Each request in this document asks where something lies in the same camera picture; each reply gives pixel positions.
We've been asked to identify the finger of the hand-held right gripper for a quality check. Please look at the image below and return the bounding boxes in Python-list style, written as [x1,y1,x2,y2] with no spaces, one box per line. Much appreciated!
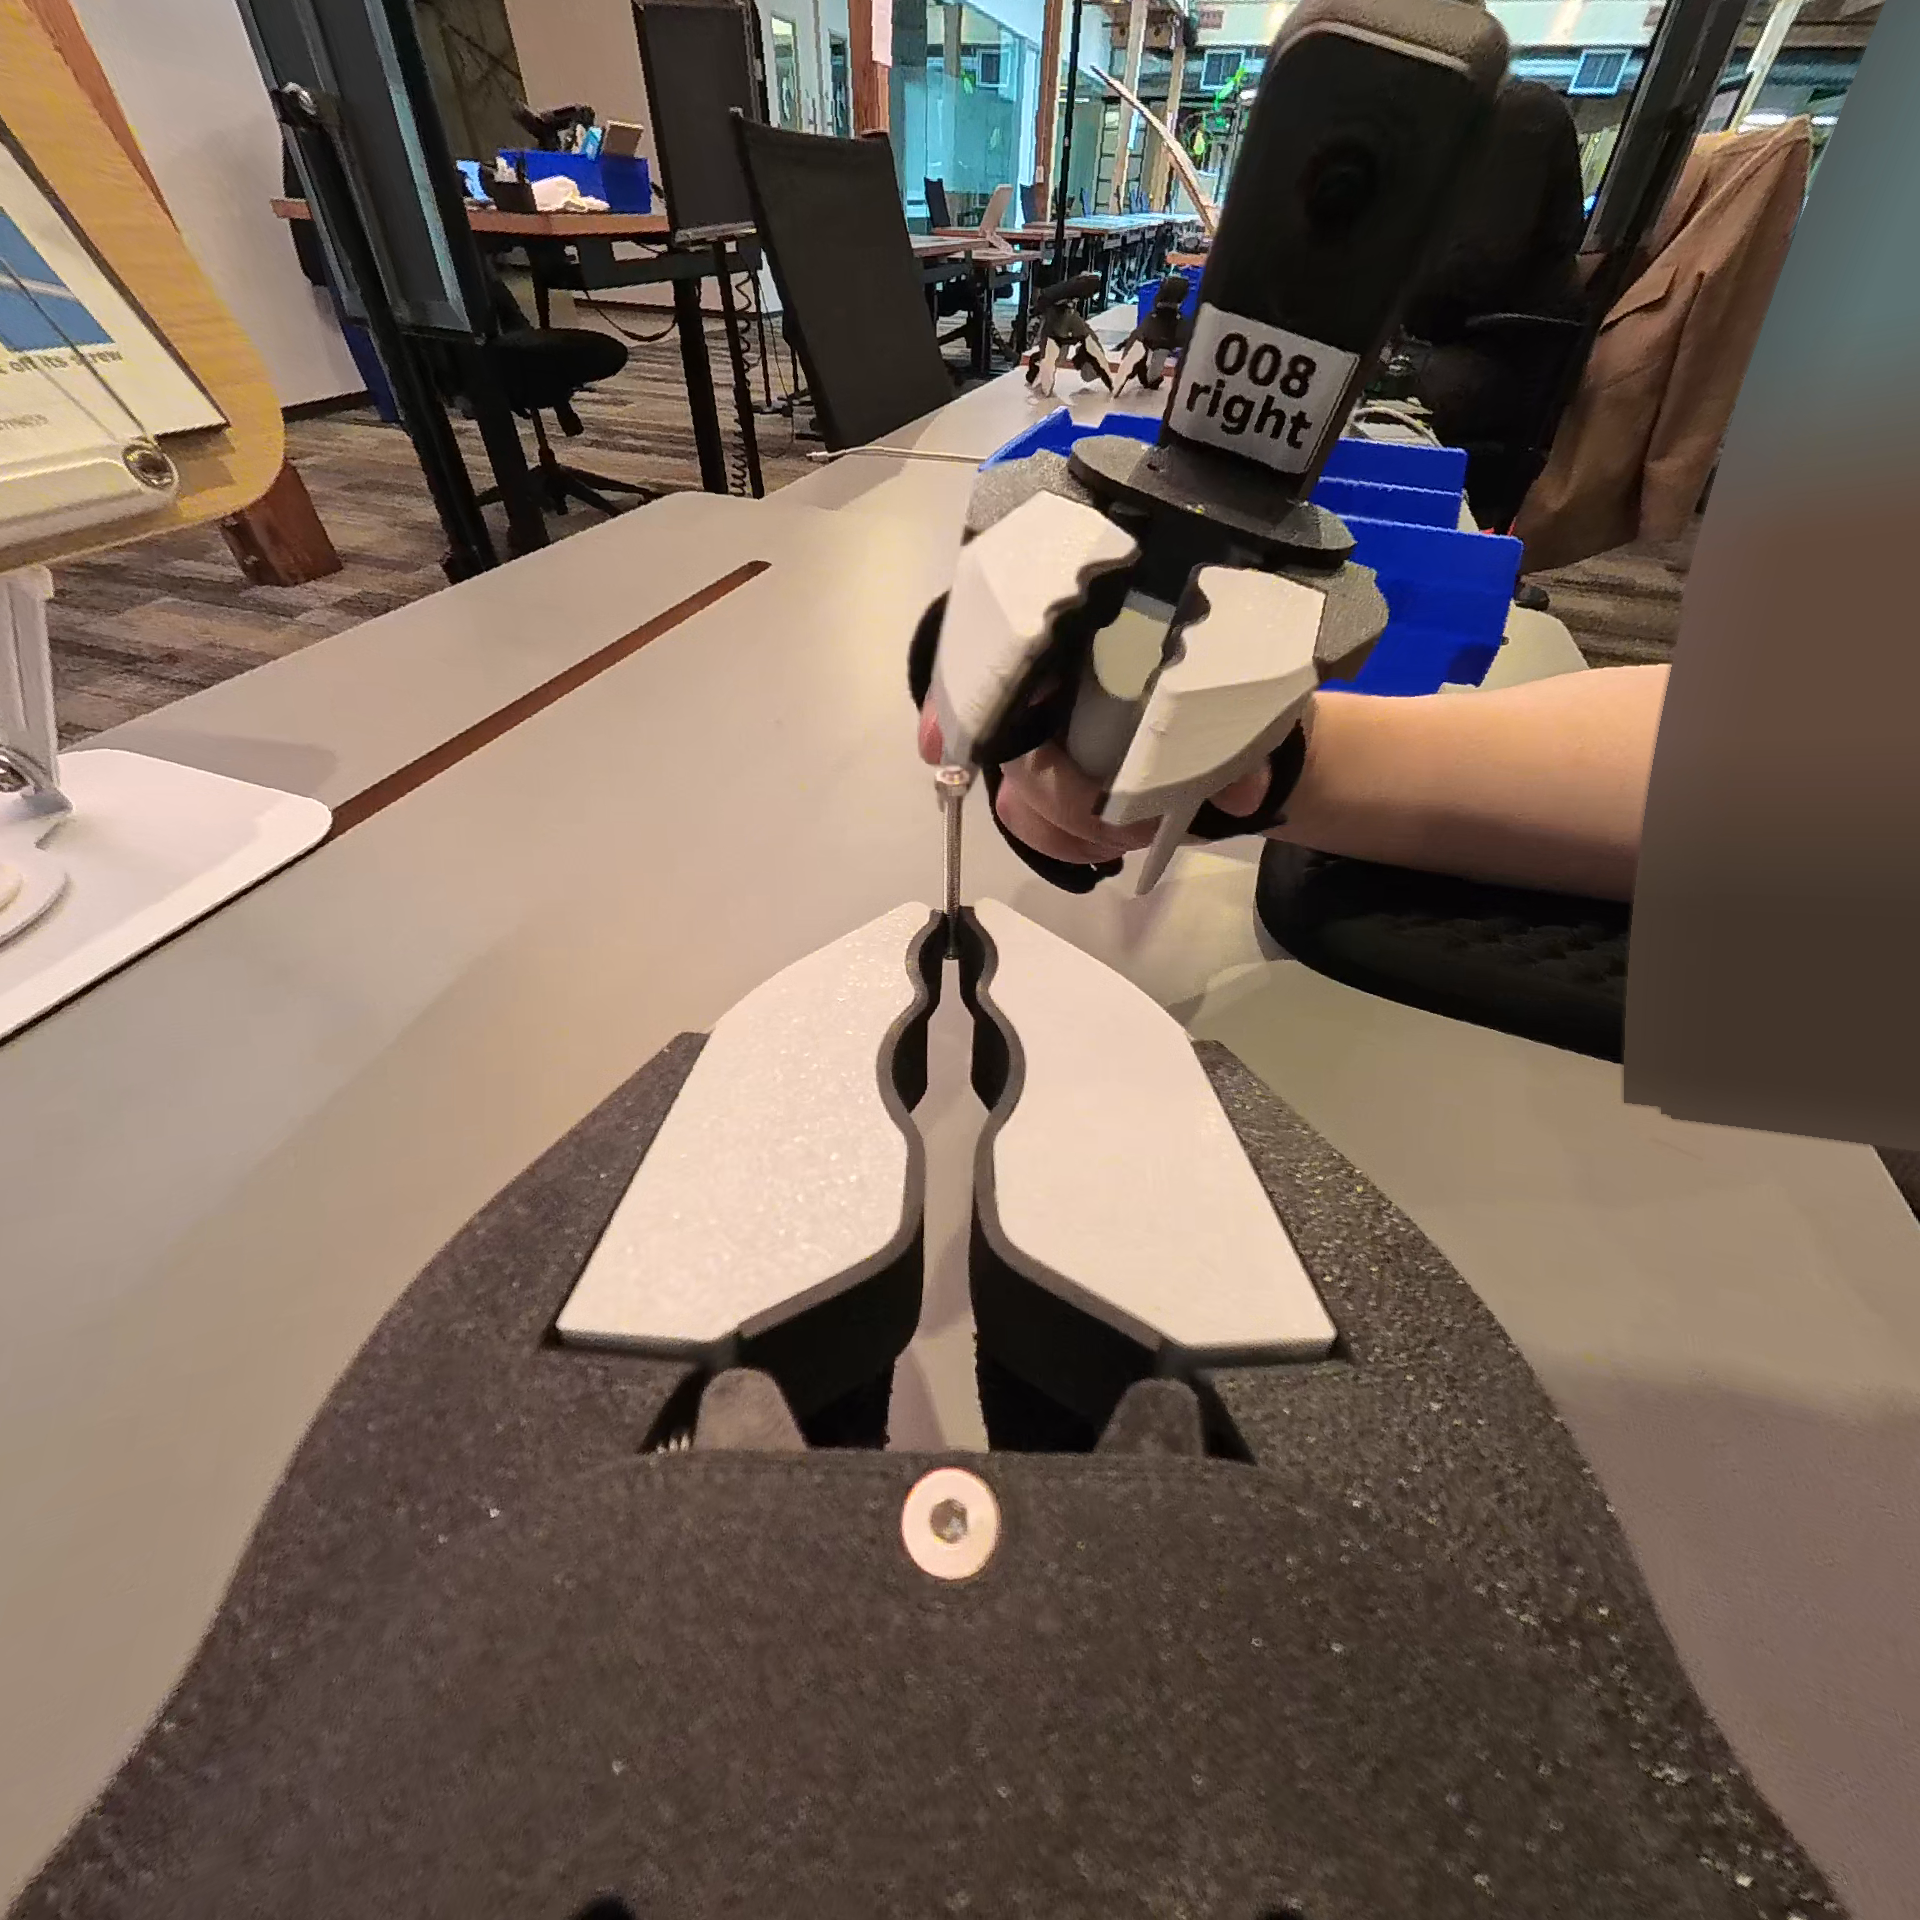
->
[925,497,1146,775]
[1102,567,1327,897]

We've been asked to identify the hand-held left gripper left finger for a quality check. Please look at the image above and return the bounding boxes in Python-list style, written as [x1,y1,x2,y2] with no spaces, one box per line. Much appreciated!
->
[555,901,927,1365]

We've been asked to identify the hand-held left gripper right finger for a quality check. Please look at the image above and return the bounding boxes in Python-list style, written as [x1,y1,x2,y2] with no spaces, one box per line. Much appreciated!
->
[966,897,1339,1367]

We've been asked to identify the blue plastic bin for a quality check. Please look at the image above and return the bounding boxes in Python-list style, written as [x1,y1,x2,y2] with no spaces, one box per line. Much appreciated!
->
[983,406,1525,699]

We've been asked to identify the thin metal screw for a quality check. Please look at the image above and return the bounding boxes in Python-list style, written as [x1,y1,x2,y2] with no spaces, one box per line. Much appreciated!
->
[932,765,974,962]

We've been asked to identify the person's right forearm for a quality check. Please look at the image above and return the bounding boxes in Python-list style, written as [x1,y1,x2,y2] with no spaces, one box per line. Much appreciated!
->
[1305,662,1671,903]

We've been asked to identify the grey desk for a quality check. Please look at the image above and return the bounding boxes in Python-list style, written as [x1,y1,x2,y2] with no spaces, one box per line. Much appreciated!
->
[0,367,1920,1876]

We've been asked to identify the person's right hand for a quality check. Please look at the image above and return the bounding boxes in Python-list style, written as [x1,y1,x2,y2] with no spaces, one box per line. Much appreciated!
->
[990,694,1353,874]

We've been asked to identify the idle gripper device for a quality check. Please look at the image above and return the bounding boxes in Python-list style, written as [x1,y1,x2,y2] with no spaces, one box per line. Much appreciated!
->
[1118,277,1202,395]
[1026,274,1116,401]

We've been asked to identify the black armrest pad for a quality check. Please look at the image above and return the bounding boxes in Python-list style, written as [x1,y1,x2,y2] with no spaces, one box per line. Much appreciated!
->
[1258,839,1630,1058]

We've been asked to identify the black mesh chair back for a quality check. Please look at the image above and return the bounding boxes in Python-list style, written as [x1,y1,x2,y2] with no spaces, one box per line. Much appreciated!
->
[729,111,962,459]

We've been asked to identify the brown jacket on chair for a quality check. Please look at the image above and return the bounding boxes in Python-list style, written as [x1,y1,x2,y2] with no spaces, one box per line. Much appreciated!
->
[1515,118,1814,572]

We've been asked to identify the black office chair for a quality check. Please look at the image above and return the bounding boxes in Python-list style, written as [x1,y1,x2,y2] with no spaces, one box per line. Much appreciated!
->
[451,323,653,529]

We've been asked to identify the black monitor on stand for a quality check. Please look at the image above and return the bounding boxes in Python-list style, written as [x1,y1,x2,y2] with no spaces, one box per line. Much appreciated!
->
[637,0,769,243]

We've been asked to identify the blue bin on wooden table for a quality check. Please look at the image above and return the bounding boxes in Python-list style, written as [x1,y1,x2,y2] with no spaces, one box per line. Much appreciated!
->
[495,141,653,219]

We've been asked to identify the white document stand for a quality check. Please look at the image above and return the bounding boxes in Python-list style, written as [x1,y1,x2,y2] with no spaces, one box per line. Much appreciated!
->
[0,567,331,1038]

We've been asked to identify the wooden board with instruction sheet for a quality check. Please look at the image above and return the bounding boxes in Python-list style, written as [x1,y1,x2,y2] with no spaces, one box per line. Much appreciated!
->
[0,0,289,572]

